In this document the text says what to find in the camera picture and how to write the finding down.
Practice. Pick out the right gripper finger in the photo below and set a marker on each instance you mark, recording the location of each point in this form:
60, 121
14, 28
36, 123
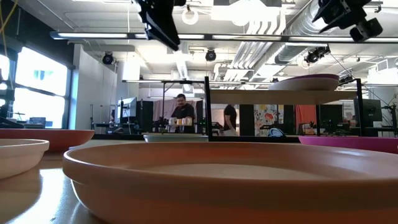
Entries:
339, 25
321, 15

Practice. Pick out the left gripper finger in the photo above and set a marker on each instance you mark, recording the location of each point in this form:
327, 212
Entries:
161, 31

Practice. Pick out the purple plate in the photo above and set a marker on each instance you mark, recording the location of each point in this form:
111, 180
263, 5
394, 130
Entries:
317, 76

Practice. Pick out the cream white plate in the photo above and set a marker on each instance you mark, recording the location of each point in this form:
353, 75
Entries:
304, 84

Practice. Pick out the light teal plate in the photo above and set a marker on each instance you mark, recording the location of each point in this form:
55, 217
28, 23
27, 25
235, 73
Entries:
174, 138

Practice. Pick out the magenta plate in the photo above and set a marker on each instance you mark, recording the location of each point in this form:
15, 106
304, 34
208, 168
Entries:
351, 143

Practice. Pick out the red-orange plate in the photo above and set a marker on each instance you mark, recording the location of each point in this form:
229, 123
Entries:
62, 138

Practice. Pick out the terracotta plate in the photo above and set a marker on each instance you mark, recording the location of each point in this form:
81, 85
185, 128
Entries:
217, 193

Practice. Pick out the pale peach plate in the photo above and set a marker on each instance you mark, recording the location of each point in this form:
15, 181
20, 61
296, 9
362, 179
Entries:
18, 158

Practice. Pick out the wooden shelf with black legs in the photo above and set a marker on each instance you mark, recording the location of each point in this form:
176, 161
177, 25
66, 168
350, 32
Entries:
280, 97

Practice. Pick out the black ceiling spotlight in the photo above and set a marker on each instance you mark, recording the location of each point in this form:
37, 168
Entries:
107, 58
210, 55
315, 55

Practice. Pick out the black metal stand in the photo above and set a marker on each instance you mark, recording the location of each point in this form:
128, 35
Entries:
163, 93

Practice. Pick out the long linear ceiling light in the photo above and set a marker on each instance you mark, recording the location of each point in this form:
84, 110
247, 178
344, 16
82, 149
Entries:
93, 35

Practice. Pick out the beige curtain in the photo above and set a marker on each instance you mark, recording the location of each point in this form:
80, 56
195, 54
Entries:
161, 109

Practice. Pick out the person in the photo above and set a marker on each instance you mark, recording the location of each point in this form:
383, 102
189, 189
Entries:
230, 118
183, 112

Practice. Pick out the computer monitor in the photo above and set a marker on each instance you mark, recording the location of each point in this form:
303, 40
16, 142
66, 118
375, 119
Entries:
371, 110

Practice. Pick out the orange curtain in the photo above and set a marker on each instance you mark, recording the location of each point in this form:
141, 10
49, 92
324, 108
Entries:
306, 115

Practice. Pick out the floral curtain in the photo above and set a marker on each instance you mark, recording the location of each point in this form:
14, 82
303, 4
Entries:
265, 118

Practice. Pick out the blue white helmet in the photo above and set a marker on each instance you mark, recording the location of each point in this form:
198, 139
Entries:
276, 133

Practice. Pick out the silver ventilation duct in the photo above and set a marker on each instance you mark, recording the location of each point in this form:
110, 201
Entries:
298, 49

